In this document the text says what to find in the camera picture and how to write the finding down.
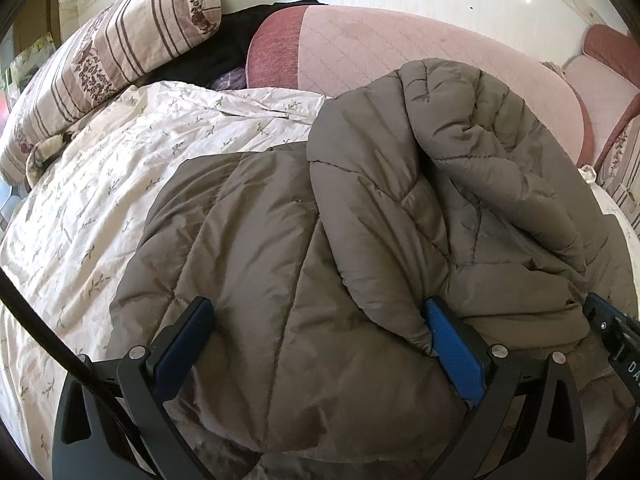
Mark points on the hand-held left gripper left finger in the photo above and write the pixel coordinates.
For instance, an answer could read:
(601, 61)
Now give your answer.
(182, 345)

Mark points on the striped floral backrest cushion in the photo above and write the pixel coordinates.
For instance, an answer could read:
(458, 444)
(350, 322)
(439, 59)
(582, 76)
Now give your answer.
(622, 175)

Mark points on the pink backrest cushion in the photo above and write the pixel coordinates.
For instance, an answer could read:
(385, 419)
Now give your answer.
(602, 85)

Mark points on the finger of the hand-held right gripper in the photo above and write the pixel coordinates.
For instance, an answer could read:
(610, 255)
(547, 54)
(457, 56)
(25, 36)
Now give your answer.
(602, 312)

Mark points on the floral packet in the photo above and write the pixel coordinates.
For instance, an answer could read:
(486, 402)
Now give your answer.
(32, 60)

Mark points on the purple cloth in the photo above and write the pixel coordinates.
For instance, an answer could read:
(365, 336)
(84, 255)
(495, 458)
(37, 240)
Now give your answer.
(230, 81)

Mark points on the small floral cloth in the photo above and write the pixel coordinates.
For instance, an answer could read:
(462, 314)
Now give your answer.
(47, 157)

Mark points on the black cloth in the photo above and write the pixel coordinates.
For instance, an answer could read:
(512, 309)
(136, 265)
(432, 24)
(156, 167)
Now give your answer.
(215, 45)

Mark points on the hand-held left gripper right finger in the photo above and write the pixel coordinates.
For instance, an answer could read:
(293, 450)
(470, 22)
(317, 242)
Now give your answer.
(452, 347)

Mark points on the white leaf-print bed sheet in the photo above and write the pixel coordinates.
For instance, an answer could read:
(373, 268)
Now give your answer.
(100, 220)

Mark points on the grey-brown quilted jacket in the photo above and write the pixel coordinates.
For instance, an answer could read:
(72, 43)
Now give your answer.
(300, 240)

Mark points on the pink bolster cushion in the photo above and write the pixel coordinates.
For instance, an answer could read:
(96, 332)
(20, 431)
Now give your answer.
(400, 45)

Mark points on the striped floral pillow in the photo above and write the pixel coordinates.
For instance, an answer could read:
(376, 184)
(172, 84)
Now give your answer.
(100, 60)

